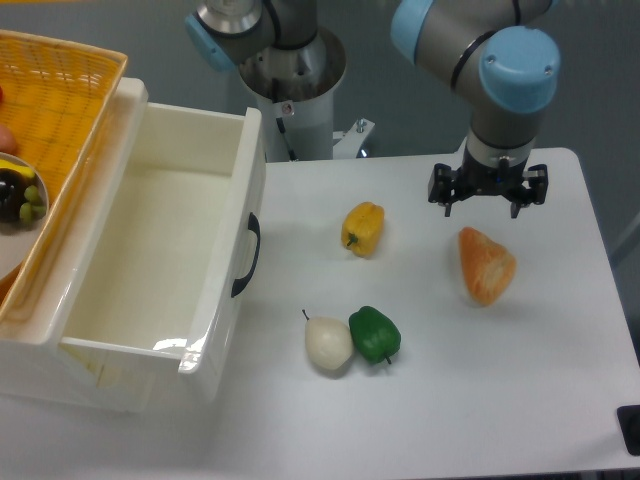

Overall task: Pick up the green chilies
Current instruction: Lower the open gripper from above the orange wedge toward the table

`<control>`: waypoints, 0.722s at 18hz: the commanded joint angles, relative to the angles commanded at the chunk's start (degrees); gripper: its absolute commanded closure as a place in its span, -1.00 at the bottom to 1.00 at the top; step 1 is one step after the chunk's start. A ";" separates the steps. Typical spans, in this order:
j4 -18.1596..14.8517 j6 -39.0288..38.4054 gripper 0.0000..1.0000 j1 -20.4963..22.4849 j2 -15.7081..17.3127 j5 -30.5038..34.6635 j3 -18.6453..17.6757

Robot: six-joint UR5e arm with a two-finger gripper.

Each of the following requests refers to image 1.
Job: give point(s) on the pink peach fruit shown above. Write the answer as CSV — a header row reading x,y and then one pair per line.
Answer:
x,y
8,143

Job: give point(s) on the black corner object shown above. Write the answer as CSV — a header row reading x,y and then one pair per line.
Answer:
x,y
629,422

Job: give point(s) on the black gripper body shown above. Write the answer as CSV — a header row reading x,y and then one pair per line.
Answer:
x,y
488,171

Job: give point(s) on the yellow bell pepper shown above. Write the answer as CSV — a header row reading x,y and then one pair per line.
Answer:
x,y
362,229

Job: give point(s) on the green grapes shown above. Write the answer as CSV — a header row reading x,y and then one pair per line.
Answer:
x,y
33,208

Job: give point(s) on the green bell pepper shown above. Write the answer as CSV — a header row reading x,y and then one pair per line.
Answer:
x,y
374,335

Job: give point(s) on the black drawer handle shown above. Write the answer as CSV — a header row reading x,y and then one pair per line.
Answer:
x,y
251,257

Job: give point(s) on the orange segment piece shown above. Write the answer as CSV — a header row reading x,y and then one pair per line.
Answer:
x,y
488,268

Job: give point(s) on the yellow fruit piece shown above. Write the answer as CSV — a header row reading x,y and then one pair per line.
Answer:
x,y
25,171

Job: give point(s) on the white plastic drawer box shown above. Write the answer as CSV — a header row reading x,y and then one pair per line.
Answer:
x,y
135,302

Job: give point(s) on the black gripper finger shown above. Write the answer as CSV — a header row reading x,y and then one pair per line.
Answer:
x,y
532,190
443,187

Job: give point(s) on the white plate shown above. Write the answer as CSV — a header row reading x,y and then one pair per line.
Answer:
x,y
18,238

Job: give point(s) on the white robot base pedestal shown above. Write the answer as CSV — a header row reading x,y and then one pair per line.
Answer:
x,y
294,91

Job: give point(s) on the yellow woven basket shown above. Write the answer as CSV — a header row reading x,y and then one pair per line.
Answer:
x,y
56,95

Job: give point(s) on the dark purple grapes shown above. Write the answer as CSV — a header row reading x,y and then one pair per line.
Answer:
x,y
13,186

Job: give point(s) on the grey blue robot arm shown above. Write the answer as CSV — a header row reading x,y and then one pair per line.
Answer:
x,y
484,51

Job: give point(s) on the white pear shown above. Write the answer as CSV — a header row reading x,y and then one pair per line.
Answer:
x,y
328,342

